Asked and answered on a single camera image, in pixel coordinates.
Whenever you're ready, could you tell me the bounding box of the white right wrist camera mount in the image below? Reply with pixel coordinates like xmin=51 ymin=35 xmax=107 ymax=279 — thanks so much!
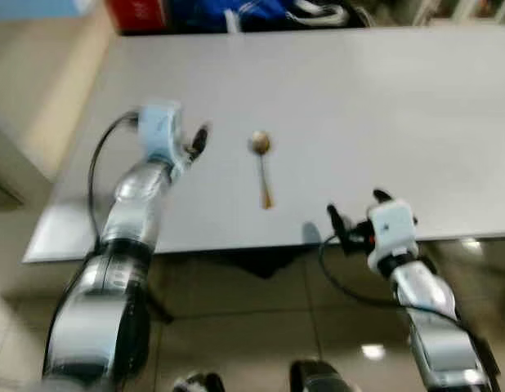
xmin=366 ymin=199 xmax=419 ymax=275

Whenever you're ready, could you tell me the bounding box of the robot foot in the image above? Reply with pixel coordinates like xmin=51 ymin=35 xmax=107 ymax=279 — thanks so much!
xmin=288 ymin=359 xmax=345 ymax=392
xmin=173 ymin=372 xmax=226 ymax=392

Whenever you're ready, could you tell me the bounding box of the red box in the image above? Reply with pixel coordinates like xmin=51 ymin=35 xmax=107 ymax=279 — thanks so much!
xmin=105 ymin=0 xmax=169 ymax=34

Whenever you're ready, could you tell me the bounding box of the gold metal spoon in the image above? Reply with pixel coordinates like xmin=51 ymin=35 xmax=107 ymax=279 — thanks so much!
xmin=249 ymin=130 xmax=275 ymax=211

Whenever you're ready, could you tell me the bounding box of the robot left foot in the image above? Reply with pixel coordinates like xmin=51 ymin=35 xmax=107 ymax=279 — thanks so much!
xmin=173 ymin=372 xmax=226 ymax=392

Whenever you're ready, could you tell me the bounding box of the black table base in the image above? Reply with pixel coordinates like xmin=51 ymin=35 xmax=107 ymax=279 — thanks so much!
xmin=142 ymin=245 xmax=312 ymax=324

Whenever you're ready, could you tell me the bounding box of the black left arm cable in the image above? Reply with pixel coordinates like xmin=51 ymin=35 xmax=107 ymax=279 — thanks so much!
xmin=87 ymin=112 xmax=141 ymax=251

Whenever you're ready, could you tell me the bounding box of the black and white shoe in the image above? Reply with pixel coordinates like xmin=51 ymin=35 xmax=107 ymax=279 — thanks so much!
xmin=284 ymin=0 xmax=353 ymax=29

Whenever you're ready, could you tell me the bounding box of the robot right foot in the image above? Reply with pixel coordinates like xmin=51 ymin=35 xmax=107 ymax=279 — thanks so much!
xmin=288 ymin=359 xmax=345 ymax=392

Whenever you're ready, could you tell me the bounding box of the blue cloth bag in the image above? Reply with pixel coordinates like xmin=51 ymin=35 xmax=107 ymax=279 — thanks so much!
xmin=167 ymin=0 xmax=296 ymax=34

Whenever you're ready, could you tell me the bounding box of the pale blue left wrist camera mount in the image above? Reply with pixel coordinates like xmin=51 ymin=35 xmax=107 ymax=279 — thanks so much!
xmin=137 ymin=101 xmax=189 ymax=177

